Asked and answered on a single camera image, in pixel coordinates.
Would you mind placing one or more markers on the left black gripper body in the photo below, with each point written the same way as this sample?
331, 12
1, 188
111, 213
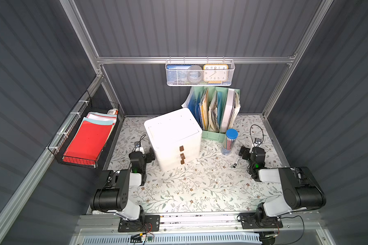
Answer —
147, 155

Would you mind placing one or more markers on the grey tape roll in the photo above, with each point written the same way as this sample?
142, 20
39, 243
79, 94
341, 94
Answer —
195, 74

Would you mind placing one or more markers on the black marker pen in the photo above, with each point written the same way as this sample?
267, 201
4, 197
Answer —
235, 164

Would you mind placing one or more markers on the blue box in basket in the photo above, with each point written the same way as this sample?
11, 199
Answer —
177, 75

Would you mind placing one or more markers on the blue lid pencil tube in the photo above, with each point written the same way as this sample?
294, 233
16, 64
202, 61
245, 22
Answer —
229, 141

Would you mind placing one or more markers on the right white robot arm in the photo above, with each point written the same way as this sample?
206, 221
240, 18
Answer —
300, 191

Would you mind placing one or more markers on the white drawer cabinet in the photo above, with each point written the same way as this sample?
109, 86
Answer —
175, 138

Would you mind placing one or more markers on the white wire wall basket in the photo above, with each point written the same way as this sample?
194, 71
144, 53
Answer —
202, 62

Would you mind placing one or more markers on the yellow alarm clock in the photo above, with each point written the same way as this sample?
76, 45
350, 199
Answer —
215, 73

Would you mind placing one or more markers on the red paper folder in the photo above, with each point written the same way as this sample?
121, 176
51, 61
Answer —
88, 142

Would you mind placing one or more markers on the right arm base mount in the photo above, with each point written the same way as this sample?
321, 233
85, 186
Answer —
254, 220

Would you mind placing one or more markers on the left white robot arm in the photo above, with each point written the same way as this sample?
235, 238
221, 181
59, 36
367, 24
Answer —
112, 196

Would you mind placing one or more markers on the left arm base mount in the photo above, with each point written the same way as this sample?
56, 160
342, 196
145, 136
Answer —
149, 223

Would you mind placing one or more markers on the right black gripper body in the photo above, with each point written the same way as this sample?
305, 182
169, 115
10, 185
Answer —
245, 153

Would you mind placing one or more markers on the green file organizer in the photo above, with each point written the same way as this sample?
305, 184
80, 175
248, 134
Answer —
214, 108

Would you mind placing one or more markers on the black wire side basket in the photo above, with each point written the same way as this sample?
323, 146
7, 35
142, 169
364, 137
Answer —
90, 107

